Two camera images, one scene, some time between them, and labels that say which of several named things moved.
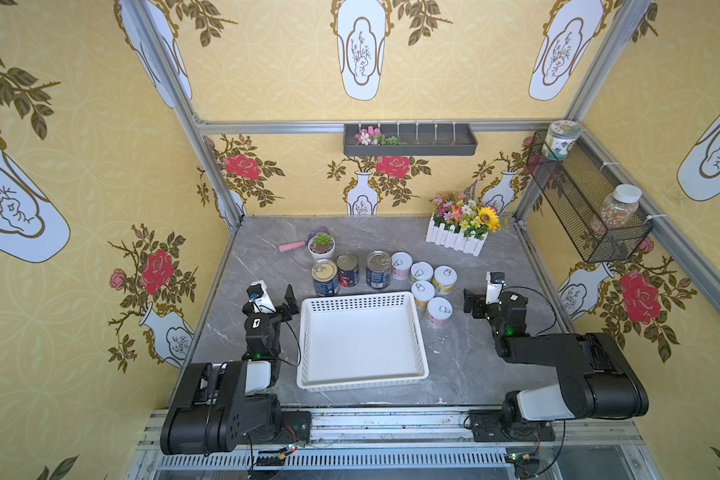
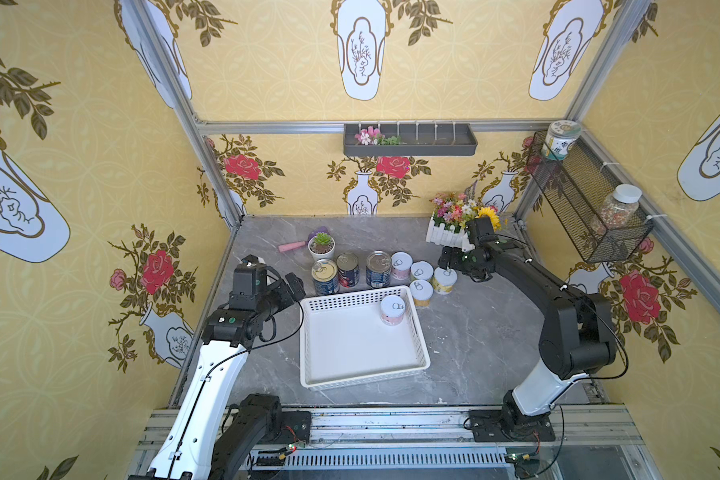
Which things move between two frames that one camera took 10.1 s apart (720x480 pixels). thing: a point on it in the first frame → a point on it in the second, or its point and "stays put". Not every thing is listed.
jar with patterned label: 558,137 stays put
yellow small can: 444,278 stays put
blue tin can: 325,277 stays put
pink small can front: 439,310 → 392,309
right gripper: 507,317 → 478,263
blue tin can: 378,269 stays put
